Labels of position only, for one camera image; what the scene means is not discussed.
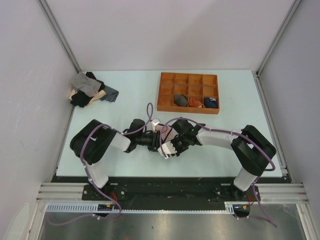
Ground pink underwear navy trim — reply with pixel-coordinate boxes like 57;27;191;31
155;124;178;143

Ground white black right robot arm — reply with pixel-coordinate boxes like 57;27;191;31
170;118;277;201

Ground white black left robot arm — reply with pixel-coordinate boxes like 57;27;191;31
69;119;160;200

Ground orange rolled underwear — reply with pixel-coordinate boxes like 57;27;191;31
188;97;203;108

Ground grey rolled underwear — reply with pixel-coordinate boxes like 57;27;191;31
173;94;188;107

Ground navy rolled underwear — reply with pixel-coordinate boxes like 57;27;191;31
203;97;219;109

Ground navy striped underwear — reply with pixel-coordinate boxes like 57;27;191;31
100;85;119;103

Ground beige underwear in pile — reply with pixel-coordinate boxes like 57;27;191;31
69;89;106;108

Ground black underwear in pile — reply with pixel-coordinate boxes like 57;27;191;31
69;71;106;108

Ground grey striped underwear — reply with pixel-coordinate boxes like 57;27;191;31
71;72;101;97

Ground wooden compartment tray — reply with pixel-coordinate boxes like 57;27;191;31
157;72;220;115

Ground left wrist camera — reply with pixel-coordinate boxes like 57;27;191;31
150;118;161;132

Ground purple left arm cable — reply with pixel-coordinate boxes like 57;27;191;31
46;102;161;227

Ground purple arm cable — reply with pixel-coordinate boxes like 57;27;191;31
159;117;279;228
46;102;161;227

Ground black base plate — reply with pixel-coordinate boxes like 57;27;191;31
52;176;261;216

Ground white slotted cable duct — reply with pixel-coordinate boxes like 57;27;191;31
45;202;234;215

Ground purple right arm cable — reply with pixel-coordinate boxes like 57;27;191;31
159;117;279;228

